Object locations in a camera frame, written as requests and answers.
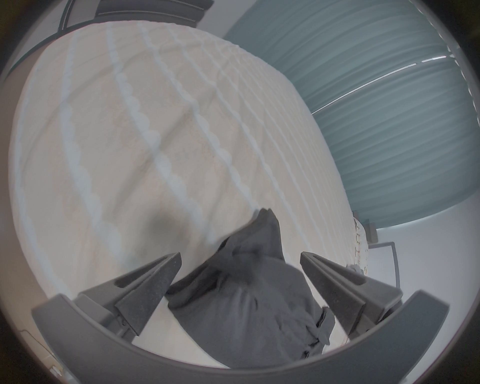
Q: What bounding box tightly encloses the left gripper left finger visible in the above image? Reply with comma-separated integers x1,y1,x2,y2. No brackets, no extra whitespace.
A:
77,252,182,342

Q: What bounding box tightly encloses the bed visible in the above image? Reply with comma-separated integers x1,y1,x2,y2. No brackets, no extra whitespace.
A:
7,19,400,372

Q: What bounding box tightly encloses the white printed pillow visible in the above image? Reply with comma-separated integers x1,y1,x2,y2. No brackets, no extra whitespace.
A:
352,219,370,272

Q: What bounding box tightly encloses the blue-green curtain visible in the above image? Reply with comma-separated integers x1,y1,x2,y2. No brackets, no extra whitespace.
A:
223,0,464,113
311,56,480,229

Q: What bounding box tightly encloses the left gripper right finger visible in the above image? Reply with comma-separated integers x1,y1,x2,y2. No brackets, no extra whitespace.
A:
300,251,404,335

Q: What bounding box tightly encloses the black chest of drawers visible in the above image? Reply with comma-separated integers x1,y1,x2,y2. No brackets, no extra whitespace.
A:
94,0,214,28

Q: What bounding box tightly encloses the black T-shirt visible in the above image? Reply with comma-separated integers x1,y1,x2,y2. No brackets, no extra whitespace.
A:
165,208,336,370

